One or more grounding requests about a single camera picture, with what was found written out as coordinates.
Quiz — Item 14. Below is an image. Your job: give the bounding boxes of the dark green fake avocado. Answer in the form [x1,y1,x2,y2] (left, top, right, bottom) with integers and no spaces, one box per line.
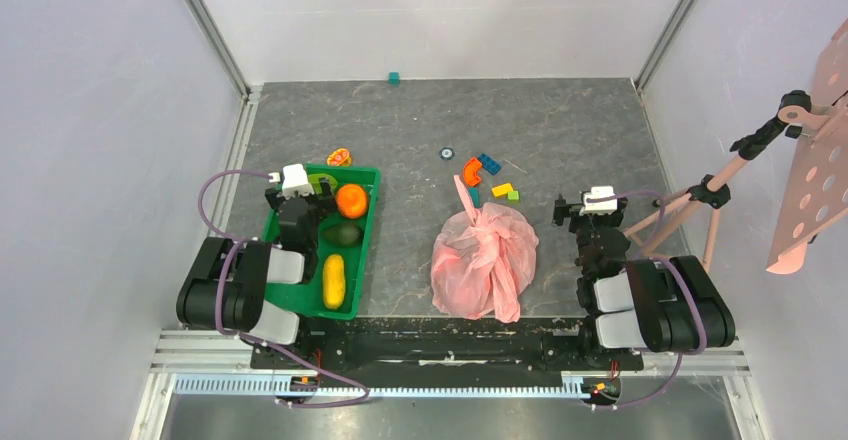
[321,222,364,248]

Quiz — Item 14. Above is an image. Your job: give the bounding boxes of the green plastic tray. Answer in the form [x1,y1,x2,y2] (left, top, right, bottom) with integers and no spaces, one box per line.
[266,163,381,321]

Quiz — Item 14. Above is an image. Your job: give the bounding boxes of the blue lego brick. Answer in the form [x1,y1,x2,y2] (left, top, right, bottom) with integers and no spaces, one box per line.
[477,154,502,176]

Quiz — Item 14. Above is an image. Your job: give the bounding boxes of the orange curved toy block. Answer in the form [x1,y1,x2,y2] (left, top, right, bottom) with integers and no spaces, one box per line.
[462,157,483,188]

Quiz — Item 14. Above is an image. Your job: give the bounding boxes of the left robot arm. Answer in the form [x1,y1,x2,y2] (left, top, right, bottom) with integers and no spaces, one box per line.
[176,179,337,368]

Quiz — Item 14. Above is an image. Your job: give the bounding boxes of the yellow fake fruit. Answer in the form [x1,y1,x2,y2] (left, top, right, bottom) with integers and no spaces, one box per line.
[322,254,346,310]

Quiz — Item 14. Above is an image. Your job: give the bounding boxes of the pink perforated board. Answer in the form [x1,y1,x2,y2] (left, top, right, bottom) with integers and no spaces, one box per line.
[767,24,847,275]

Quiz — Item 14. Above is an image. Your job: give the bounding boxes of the green fake starfruit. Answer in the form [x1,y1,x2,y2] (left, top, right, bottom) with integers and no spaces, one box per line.
[308,173,338,193]

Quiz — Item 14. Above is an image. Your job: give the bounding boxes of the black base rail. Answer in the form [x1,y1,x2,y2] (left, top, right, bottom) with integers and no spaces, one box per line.
[289,316,644,374]

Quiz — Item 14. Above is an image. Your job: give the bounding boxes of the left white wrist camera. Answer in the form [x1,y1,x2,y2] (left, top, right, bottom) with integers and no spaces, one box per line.
[281,164,315,199]

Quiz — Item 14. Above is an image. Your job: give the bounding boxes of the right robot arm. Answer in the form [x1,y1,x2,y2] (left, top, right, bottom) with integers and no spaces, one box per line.
[552,196,736,368]

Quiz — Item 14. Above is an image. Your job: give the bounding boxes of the small round black disc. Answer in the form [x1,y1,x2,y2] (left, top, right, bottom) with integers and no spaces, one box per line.
[439,147,454,160]

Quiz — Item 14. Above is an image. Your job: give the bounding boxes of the teal toy block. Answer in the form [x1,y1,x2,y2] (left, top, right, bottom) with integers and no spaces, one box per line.
[468,187,481,208]

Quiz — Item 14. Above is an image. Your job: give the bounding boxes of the yellow toy block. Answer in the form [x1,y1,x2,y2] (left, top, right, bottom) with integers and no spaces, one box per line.
[491,183,514,198]

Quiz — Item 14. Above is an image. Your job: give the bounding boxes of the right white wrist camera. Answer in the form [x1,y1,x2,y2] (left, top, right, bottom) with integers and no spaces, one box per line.
[580,186,618,215]

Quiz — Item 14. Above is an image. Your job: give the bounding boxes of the pink tripod stand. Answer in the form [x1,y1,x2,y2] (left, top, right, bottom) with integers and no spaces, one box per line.
[624,90,812,270]

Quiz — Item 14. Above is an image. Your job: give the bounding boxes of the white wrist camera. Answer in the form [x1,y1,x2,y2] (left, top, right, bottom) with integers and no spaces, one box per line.
[281,164,315,199]
[580,186,618,215]

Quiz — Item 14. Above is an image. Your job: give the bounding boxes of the orange flower toy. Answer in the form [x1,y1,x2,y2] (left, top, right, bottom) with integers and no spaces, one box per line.
[326,148,353,167]

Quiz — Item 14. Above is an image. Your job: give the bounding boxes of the orange fake fruit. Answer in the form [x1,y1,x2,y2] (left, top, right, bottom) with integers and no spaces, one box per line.
[335,184,369,219]

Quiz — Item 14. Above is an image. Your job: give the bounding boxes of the pink plastic bag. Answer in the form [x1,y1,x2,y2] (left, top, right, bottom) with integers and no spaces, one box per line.
[430,175,539,323]

